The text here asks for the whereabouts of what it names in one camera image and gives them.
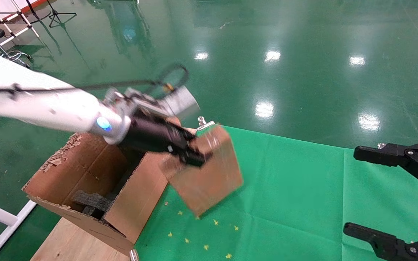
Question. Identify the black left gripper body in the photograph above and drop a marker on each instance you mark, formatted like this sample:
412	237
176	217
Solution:
151	134

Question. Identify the large open cardboard carton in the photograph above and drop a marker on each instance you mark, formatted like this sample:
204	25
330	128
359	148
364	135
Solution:
140	195

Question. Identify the black tripod stand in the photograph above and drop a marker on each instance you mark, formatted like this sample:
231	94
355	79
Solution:
54	14

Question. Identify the white tube rack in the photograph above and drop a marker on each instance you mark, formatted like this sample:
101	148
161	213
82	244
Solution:
27	21

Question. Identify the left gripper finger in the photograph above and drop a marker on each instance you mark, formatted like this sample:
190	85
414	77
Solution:
194	156

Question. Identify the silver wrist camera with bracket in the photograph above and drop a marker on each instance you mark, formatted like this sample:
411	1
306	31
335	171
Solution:
181	103

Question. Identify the black round base stand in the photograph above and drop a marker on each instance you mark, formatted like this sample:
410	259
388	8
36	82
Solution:
42	15

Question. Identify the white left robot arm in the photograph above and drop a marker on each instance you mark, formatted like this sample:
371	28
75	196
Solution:
31	101

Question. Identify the green cloth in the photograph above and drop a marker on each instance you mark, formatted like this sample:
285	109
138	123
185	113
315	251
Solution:
303	188

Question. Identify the black foam block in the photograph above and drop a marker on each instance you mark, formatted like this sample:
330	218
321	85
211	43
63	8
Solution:
93	201

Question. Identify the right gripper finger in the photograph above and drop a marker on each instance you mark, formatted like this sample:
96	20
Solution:
412	156
386	244

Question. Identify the small brown cardboard box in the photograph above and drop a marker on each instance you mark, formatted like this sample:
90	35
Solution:
209	177

